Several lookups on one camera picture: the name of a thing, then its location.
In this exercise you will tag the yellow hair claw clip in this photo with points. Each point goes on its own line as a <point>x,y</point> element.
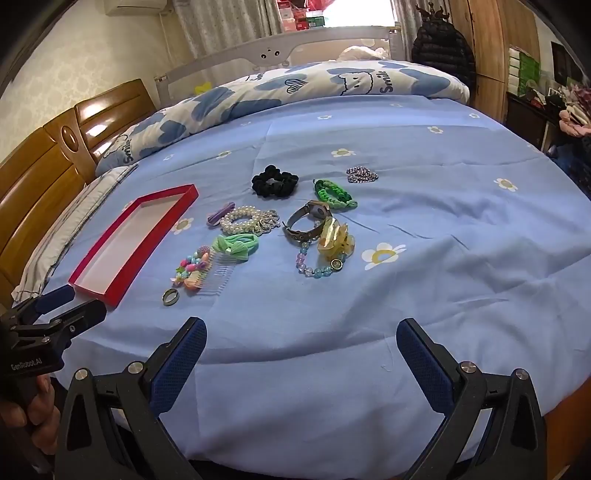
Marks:
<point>332,240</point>

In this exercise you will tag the white air conditioner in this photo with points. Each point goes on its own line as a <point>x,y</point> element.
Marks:
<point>134,5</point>

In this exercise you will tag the red shallow box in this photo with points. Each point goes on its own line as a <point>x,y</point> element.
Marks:
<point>124,240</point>

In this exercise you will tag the grey bed rail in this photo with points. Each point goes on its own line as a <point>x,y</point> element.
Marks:
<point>277,50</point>

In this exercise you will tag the white cloth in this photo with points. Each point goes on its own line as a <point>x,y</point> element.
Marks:
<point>362,51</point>

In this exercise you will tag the blue flower print bedsheet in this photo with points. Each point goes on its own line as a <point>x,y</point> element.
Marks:
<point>415,254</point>

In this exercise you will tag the black scrunchie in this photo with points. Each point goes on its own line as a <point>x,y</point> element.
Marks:
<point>263,182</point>

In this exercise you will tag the dark coat stand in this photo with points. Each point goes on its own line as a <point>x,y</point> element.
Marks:
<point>434,11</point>

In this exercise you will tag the blue heart print quilt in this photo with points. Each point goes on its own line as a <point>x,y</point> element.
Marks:
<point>323,83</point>

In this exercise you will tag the pink cloth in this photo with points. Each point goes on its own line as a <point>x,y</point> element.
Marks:
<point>575,124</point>

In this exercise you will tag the wooden wardrobe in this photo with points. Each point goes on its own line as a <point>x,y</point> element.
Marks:
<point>489,37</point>

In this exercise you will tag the black puffer jacket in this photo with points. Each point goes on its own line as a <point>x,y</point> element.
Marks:
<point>438,46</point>

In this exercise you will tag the person's left hand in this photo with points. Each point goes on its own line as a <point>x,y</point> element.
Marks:
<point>45,408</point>

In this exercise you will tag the stack of colourful boxes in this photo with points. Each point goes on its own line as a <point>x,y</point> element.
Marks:
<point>300,14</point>

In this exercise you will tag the wooden headboard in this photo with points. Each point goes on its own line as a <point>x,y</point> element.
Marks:
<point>37,175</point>

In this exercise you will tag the patterned grey curtain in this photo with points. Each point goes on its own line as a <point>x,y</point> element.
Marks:
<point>405,27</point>
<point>207,32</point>

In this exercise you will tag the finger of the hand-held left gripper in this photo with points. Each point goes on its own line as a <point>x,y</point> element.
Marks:
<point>55,297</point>
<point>83,317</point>

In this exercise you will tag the cluttered dark cabinet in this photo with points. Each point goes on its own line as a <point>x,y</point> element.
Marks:
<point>526,115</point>

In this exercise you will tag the stack of green boxes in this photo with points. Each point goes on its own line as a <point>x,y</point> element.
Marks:
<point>526,69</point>

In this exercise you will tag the grey striped pillow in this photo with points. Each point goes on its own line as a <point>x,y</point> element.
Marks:
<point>69,221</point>

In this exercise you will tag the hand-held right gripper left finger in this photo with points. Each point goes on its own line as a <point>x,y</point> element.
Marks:
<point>184,357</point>

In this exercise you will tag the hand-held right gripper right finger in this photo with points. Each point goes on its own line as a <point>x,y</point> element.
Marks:
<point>422,362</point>

